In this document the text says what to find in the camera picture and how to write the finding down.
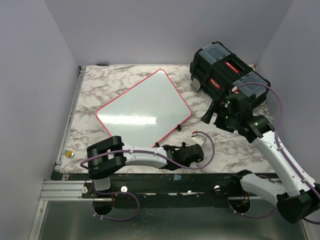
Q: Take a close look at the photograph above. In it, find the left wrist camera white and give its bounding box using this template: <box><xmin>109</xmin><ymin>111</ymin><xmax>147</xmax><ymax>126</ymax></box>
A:
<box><xmin>191</xmin><ymin>134</ymin><xmax>207</xmax><ymax>147</ymax></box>

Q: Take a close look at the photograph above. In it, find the yellow metal small block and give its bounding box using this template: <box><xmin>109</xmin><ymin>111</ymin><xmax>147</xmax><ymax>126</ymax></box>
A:
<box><xmin>63</xmin><ymin>149</ymin><xmax>74</xmax><ymax>159</ymax></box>

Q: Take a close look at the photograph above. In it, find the black mounting base rail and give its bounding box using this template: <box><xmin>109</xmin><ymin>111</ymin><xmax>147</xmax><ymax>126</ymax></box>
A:
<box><xmin>51</xmin><ymin>173</ymin><xmax>254</xmax><ymax>210</ymax></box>

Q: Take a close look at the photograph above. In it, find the small black strip at wall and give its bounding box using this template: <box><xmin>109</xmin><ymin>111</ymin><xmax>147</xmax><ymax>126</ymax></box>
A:
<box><xmin>96</xmin><ymin>63</ymin><xmax>109</xmax><ymax>67</ymax></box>

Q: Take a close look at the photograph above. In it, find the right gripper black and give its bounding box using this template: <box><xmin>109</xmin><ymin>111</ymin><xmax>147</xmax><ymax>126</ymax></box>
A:
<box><xmin>201</xmin><ymin>98</ymin><xmax>239</xmax><ymax>133</ymax></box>

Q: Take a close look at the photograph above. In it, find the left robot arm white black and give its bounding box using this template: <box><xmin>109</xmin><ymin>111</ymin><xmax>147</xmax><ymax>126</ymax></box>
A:
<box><xmin>86</xmin><ymin>136</ymin><xmax>206</xmax><ymax>198</ymax></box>

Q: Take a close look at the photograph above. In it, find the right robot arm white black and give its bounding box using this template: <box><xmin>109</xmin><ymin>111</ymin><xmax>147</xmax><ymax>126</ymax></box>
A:
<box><xmin>201</xmin><ymin>93</ymin><xmax>320</xmax><ymax>224</ymax></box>

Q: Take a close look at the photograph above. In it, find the blue tape piece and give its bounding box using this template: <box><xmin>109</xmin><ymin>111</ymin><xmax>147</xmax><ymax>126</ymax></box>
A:
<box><xmin>173</xmin><ymin>174</ymin><xmax>182</xmax><ymax>181</ymax></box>

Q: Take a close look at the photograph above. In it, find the black toolbox with red handle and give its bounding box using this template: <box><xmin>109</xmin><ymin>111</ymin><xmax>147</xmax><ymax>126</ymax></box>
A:
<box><xmin>189</xmin><ymin>41</ymin><xmax>271</xmax><ymax>112</ymax></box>

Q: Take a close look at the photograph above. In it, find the pink-framed whiteboard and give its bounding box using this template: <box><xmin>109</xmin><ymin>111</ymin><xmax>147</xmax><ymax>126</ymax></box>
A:
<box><xmin>95</xmin><ymin>69</ymin><xmax>192</xmax><ymax>148</ymax></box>

